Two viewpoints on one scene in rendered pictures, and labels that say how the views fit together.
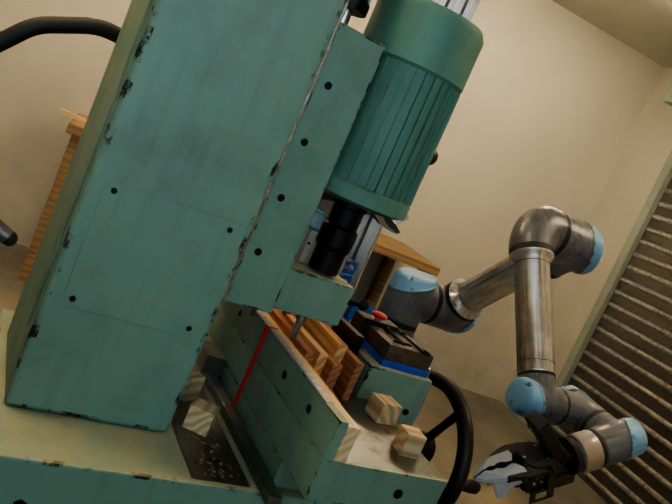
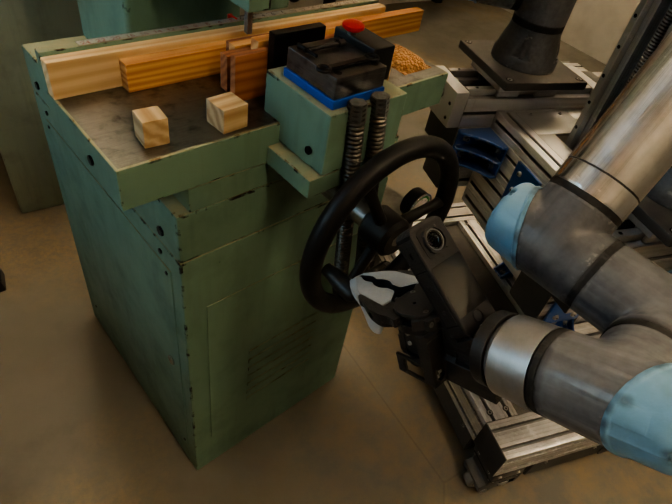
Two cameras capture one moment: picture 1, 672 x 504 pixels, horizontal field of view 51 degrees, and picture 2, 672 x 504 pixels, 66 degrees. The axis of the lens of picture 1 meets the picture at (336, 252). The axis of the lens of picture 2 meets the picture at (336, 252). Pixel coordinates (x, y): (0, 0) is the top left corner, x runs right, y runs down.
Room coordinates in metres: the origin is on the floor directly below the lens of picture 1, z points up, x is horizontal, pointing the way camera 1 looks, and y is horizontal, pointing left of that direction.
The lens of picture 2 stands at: (1.03, -0.79, 1.27)
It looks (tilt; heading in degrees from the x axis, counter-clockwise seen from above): 43 degrees down; 70
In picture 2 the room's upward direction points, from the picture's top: 12 degrees clockwise
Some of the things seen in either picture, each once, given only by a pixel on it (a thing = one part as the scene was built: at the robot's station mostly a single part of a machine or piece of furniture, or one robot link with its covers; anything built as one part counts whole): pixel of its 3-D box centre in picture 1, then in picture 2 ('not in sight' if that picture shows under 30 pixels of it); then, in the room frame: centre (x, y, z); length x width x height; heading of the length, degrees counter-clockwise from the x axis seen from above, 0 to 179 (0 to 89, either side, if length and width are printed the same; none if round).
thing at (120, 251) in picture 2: not in sight; (211, 260); (1.06, 0.11, 0.36); 0.58 x 0.45 x 0.71; 119
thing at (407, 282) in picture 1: (410, 294); not in sight; (1.84, -0.23, 0.98); 0.13 x 0.12 x 0.14; 118
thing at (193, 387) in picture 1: (188, 384); not in sight; (1.08, 0.13, 0.82); 0.03 x 0.03 x 0.04; 62
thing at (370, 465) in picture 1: (324, 390); (293, 111); (1.18, -0.08, 0.87); 0.61 x 0.30 x 0.06; 29
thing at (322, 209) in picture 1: (326, 208); not in sight; (1.58, 0.06, 1.13); 0.11 x 0.08 x 0.11; 159
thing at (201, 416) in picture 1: (201, 416); not in sight; (0.99, 0.08, 0.82); 0.04 x 0.04 x 0.04; 88
